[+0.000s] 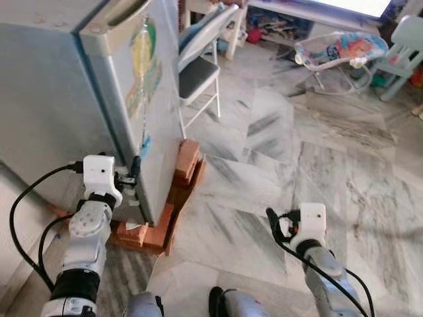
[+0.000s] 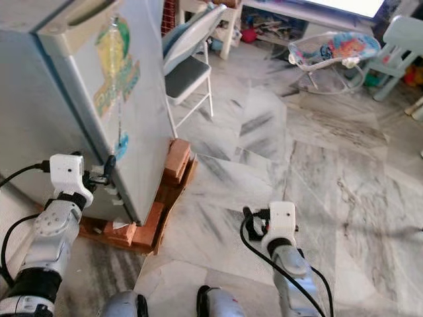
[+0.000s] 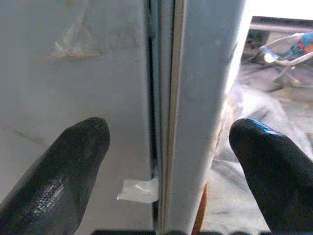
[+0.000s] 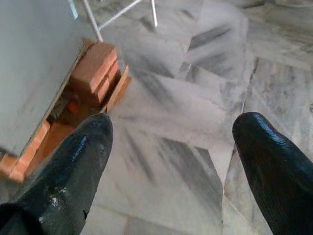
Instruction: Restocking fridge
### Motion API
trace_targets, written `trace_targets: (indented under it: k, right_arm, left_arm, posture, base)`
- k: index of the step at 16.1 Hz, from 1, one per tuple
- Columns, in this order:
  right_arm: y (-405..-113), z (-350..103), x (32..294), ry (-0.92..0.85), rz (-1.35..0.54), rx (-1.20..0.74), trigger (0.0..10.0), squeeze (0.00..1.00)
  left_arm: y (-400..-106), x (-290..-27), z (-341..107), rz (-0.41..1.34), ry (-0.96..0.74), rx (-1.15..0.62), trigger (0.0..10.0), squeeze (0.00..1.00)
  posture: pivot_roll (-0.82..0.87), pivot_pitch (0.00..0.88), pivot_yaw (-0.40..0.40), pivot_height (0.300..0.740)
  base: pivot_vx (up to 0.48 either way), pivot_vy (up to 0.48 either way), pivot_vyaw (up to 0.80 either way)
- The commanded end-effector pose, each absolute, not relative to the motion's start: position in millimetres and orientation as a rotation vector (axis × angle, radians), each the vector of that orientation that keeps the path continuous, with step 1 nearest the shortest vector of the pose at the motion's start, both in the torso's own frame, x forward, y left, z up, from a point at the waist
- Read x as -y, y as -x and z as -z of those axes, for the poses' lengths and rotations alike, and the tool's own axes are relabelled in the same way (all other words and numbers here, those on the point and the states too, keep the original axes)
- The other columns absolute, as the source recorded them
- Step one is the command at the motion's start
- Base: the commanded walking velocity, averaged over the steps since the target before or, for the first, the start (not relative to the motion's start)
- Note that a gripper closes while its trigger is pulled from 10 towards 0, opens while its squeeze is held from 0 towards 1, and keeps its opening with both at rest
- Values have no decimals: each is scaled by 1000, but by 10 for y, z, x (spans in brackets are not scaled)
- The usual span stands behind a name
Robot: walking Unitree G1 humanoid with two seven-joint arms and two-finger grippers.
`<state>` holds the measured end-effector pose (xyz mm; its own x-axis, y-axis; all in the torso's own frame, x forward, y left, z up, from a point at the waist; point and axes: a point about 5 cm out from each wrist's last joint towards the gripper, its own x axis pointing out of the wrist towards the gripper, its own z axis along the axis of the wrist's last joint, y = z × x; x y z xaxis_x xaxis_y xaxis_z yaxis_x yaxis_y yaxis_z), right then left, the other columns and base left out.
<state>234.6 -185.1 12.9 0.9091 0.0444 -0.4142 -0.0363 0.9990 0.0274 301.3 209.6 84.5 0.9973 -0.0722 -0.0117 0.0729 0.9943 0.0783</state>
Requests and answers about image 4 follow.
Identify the red brick stack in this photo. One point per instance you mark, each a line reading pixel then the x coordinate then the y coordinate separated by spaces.
pixel 27 156
pixel 95 71

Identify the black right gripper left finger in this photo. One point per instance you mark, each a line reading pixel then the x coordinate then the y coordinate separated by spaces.
pixel 73 166

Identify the white metal frame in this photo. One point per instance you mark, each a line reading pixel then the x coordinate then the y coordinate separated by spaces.
pixel 94 23

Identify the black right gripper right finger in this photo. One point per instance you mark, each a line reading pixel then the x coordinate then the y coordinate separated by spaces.
pixel 276 171

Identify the light wooden board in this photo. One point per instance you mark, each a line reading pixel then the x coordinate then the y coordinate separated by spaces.
pixel 121 88

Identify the small orange object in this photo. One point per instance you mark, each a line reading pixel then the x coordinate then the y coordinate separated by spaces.
pixel 72 107

